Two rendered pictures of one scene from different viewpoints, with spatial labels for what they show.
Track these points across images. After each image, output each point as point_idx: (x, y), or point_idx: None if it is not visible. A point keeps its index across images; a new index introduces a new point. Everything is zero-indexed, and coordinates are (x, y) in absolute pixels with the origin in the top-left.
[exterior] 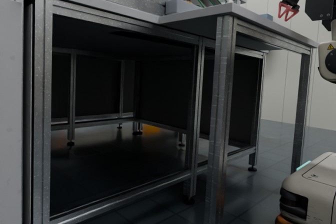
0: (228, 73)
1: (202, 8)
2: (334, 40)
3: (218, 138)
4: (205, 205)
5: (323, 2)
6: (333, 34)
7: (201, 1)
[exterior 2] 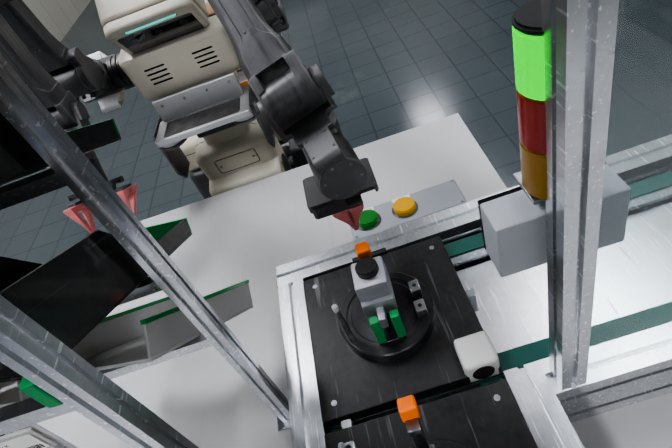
0: None
1: (473, 137)
2: (277, 155)
3: None
4: None
5: (265, 120)
6: (274, 150)
7: (122, 347)
